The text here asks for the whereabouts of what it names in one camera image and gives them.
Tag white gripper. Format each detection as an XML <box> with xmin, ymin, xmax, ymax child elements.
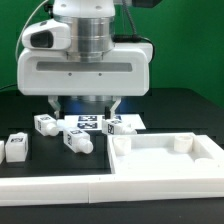
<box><xmin>17</xmin><ymin>43</ymin><xmax>153</xmax><ymax>119</ymax></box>

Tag white square tabletop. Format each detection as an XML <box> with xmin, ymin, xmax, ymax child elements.
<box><xmin>107</xmin><ymin>133</ymin><xmax>224</xmax><ymax>175</ymax></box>

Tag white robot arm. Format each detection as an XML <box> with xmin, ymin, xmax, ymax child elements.
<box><xmin>17</xmin><ymin>0</ymin><xmax>162</xmax><ymax>112</ymax></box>

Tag white sheet with tags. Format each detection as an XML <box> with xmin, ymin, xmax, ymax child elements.
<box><xmin>57</xmin><ymin>114</ymin><xmax>145</xmax><ymax>131</ymax></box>

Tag white part at left edge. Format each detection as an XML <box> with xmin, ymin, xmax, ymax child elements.
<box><xmin>0</xmin><ymin>141</ymin><xmax>5</xmax><ymax>164</ymax></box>

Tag black cables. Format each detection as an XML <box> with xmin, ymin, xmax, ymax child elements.
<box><xmin>0</xmin><ymin>83</ymin><xmax>18</xmax><ymax>93</ymax></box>

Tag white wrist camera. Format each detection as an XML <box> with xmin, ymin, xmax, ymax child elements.
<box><xmin>22</xmin><ymin>19</ymin><xmax>71</xmax><ymax>50</ymax></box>

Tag white L-shaped obstacle wall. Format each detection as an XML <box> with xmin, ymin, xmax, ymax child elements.
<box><xmin>0</xmin><ymin>169</ymin><xmax>224</xmax><ymax>206</ymax></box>

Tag grey cable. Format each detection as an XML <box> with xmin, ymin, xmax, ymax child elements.
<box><xmin>14</xmin><ymin>0</ymin><xmax>51</xmax><ymax>64</ymax></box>

